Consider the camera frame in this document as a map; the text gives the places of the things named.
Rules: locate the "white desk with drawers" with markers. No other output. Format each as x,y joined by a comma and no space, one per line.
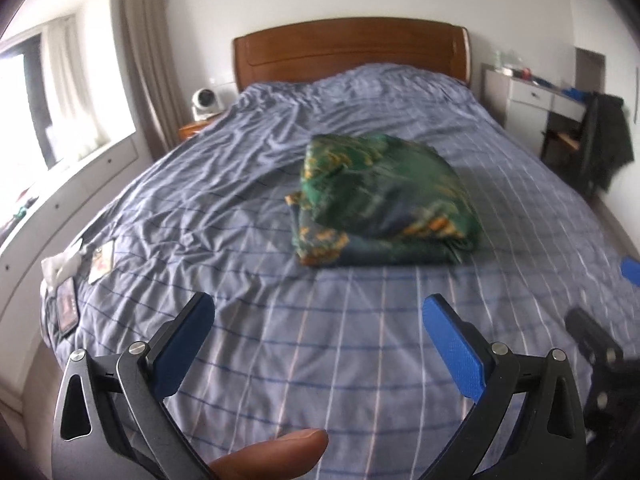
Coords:
525,110

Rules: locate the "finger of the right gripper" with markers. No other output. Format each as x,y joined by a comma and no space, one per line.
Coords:
611,412
630,269

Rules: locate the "blue striped bed cover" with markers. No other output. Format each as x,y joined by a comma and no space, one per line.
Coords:
342,348

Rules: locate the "beige curtain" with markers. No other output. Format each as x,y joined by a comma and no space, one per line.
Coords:
159,107

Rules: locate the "small white fan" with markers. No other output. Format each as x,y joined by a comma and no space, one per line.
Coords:
205,104

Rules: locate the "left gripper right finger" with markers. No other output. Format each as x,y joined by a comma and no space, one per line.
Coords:
548,440

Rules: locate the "black jacket on chair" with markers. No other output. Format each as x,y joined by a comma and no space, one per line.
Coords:
604,145

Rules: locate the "green floral patterned garment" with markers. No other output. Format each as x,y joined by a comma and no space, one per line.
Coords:
376,200

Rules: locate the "white cloth on bed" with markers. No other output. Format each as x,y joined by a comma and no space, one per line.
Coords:
58,268

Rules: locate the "small card on bed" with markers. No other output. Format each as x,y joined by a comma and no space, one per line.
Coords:
102,262

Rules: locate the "white window sill cabinet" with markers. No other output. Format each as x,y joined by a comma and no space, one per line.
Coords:
68,203

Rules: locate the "brown wooden headboard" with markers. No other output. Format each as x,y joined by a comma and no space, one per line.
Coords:
310,51

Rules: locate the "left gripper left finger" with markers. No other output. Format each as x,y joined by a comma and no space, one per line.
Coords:
110,421

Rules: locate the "wooden nightstand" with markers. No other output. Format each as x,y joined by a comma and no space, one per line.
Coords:
186,132

